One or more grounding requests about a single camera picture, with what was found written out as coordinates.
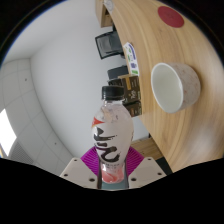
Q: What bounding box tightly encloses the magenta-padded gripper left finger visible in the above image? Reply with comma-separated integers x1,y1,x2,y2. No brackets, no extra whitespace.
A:
59,146,103,190

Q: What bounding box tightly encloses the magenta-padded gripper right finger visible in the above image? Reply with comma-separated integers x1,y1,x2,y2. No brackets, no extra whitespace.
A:
122,146,168,190

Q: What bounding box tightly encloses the white-labelled pink drink bottle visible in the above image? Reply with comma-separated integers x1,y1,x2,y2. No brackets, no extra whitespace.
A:
91,85,135,184

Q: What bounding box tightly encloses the dark brown printed box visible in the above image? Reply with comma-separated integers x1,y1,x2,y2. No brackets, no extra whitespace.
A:
124,101,143,118
116,74,142,103

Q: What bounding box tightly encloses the rectangular ceiling light panel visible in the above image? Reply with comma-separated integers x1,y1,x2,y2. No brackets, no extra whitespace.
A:
0,108,16,158

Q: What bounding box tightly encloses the white speckled cup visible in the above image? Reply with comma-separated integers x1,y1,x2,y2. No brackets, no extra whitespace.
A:
150,62,202,114

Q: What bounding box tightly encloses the white printed leaflet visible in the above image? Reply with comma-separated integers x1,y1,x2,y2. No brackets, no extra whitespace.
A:
123,42,140,76

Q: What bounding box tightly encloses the black mesh office chair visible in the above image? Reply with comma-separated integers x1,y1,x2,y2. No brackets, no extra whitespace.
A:
94,24,125,60

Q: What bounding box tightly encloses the flat round red coaster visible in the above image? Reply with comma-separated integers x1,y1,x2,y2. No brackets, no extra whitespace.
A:
157,5,185,29

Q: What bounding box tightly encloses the wooden side desk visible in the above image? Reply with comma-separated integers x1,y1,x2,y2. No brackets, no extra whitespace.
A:
94,0,116,28

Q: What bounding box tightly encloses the round patterned grey pad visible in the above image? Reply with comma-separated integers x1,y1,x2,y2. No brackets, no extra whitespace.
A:
103,0,115,12

